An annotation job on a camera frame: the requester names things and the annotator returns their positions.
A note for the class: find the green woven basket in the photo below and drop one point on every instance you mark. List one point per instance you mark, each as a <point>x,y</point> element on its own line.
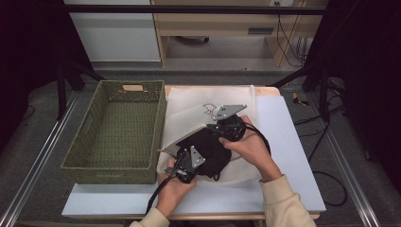
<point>119,132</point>

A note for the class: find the aluminium rail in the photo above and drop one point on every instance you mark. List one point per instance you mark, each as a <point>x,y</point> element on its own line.
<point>346,170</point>
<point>34,164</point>

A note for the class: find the black cloth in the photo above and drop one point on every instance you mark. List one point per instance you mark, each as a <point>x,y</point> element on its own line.
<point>212,152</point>

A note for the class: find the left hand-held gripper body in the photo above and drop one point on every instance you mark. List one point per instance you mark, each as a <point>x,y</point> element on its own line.
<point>189,164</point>

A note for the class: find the yellow and black tool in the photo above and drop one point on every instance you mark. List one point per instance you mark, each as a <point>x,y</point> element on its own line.
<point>298,100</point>

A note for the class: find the black metal stand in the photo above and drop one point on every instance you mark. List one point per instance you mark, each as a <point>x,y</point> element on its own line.
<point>61,91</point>
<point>324,94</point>

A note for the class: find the person's left hand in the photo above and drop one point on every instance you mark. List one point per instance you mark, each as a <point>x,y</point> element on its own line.
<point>173,195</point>

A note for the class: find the white mesh laundry bag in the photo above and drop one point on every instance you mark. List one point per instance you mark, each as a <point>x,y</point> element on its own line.
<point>189,104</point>

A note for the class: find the white cabinet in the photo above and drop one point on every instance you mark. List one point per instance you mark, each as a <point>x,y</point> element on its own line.
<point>116,38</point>

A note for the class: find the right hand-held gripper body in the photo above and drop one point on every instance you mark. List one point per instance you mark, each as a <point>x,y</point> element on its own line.
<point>231,126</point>

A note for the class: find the black curtain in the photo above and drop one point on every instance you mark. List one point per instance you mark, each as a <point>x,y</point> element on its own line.
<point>28,63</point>
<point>369,78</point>

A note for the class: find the person's right hand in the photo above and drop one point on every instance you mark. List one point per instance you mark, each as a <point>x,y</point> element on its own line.
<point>252,148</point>

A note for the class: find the black horizontal bar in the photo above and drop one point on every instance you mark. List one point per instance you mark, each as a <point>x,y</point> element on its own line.
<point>189,9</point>

